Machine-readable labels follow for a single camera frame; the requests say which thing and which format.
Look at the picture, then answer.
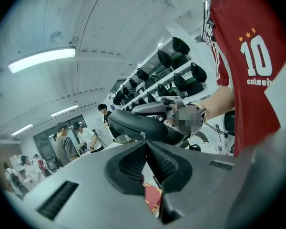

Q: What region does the white metal shelving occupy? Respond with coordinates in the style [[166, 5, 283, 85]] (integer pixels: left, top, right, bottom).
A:
[[108, 36, 220, 112]]

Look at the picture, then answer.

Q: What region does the black glasses case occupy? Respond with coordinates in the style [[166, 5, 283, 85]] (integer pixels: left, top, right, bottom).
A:
[[106, 109, 170, 143]]

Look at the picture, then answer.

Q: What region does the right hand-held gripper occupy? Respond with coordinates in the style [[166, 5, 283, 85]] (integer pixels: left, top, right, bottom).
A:
[[131, 96, 207, 146]]

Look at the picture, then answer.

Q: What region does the beaded wrist bracelet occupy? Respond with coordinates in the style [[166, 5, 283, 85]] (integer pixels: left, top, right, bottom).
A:
[[189, 101, 207, 111]]

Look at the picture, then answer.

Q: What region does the person's right forearm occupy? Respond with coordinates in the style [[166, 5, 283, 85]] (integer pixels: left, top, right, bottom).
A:
[[200, 84, 236, 124]]

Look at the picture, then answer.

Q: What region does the brown wicker chair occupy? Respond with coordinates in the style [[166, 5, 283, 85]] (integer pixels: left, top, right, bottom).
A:
[[192, 130, 212, 143]]

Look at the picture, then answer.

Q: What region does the long ceiling light bar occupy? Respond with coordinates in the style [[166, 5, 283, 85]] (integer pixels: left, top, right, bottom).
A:
[[11, 124, 34, 136], [8, 46, 76, 74], [50, 104, 79, 118]]

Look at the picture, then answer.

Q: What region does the black office chair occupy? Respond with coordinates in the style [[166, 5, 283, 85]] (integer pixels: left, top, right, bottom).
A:
[[223, 110, 236, 138]]

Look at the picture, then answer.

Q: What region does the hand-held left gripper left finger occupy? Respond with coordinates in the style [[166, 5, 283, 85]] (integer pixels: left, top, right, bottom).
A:
[[21, 140, 161, 229]]

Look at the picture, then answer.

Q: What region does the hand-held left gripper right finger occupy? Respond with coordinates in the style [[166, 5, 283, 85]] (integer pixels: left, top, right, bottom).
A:
[[146, 141, 253, 229]]

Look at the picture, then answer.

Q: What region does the white speckled seat cushion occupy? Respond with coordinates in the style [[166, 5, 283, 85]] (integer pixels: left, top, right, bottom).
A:
[[200, 141, 220, 155]]

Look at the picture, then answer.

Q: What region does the person's red jersey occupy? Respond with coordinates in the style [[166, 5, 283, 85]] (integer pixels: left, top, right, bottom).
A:
[[208, 0, 286, 157]]

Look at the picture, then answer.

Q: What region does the red hardcover book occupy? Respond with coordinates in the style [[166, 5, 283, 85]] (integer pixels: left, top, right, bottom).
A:
[[143, 182, 163, 215]]

